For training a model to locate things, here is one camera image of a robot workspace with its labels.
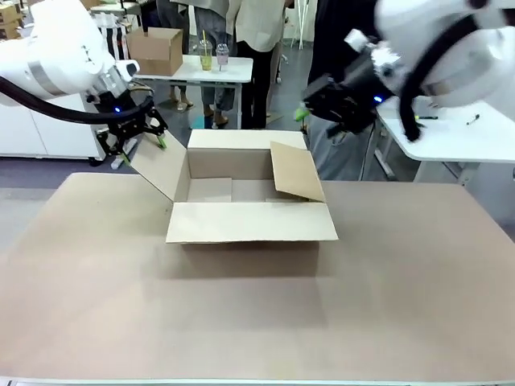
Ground black white striped bag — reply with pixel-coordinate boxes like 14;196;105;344
105;23;132;62

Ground white cabinet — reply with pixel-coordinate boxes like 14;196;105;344
0;102;106;162

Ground white desk with rounded corner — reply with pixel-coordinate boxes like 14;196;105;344
376;94;515;184

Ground white table with metal legs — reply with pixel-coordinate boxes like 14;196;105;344
131;54;255;130

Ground stacked brown cardboard boxes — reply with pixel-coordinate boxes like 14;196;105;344
0;0;26;42

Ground person in grey trousers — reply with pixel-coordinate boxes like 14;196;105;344
192;0;239;126

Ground person in black hoodie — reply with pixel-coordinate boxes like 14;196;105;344
307;0;388;182

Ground large brown cardboard box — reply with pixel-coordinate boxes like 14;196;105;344
129;128;340;278

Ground person with bare legs sandals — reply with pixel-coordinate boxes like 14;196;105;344
155;0;196;113

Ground clear cup green drink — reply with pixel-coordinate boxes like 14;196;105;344
197;30;214;72

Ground clear cup purple drink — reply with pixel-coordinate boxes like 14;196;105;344
216;43;231;74

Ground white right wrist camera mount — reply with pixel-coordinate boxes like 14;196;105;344
344;28;381;54

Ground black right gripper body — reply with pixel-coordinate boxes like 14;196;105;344
302;51;394;136

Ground small brown cardboard box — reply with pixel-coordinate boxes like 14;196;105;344
126;27;184;77

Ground person in beige top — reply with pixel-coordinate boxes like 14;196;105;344
225;0;291;130

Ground teal floor mat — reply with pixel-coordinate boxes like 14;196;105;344
195;114;220;130

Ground white stand legs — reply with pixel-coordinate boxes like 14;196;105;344
288;0;315;50

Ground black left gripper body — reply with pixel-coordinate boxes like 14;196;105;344
86;90;152;140

